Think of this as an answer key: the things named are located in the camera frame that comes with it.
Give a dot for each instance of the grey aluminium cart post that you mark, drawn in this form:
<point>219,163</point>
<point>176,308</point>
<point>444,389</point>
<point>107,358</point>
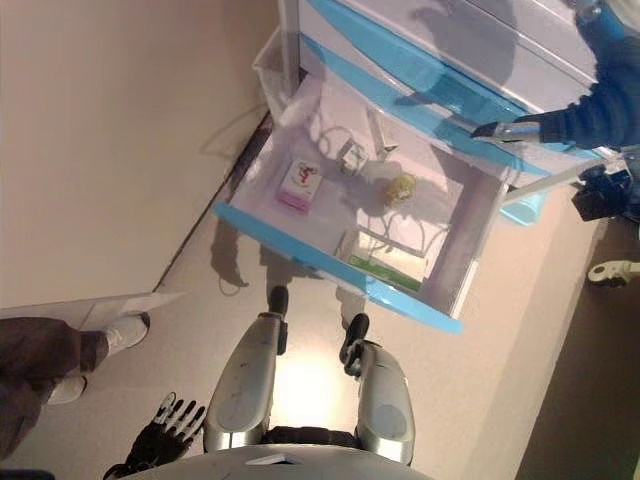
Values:
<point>545,184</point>
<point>290,45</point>

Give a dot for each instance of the silver right robot leg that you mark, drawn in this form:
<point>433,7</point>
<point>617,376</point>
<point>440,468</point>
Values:
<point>385,410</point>

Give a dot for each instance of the white sneaker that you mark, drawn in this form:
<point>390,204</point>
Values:
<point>67,391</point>
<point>127,330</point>

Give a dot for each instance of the grey robot torso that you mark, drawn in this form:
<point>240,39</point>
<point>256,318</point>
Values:
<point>280,465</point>

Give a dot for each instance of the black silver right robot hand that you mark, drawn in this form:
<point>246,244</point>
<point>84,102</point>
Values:
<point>545,127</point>

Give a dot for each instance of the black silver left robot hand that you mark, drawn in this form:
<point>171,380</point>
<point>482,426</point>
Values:
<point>160,447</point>

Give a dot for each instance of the person brown trousers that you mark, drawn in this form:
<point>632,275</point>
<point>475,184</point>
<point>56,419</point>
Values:
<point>35,360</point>

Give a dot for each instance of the green white medicine box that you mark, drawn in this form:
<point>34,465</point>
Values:
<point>390,267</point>

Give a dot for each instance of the black right robot foot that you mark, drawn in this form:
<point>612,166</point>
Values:
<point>356,330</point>

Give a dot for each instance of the black left robot foot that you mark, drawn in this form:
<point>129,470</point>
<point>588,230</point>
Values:
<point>279,300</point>

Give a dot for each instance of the light blue waste bin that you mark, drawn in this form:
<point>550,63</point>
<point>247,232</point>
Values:
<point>522,212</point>

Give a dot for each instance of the white medical cart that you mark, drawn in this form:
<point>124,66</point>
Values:
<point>500,55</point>

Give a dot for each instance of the silver robot leg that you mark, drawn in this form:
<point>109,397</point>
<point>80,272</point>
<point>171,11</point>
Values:
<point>385,410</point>
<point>245,385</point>

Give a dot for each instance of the small clear medicine pack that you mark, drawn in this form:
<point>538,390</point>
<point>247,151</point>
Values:
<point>352,160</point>

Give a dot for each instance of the silver left robot leg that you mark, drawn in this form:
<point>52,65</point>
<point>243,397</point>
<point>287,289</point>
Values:
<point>245,385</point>

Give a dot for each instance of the pink white medicine box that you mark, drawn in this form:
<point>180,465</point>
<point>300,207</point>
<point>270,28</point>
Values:
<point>300,187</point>

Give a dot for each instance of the black robot foot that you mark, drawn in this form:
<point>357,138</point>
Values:
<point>356,330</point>
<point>279,300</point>

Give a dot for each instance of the yellow amber medicine bottle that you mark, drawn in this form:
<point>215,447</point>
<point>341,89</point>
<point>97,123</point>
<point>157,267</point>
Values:
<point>400,189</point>

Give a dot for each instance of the coiled clear tubing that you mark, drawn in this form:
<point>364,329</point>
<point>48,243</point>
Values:
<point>320,142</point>
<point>400,220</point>

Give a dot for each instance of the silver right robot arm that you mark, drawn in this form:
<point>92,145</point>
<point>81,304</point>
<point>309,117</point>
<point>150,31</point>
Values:
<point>615,100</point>

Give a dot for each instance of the clear plastic side bin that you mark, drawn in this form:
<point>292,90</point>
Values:
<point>270,75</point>

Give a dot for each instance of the white bed caster wheel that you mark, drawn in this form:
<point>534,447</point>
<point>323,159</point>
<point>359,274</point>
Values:
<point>612,272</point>

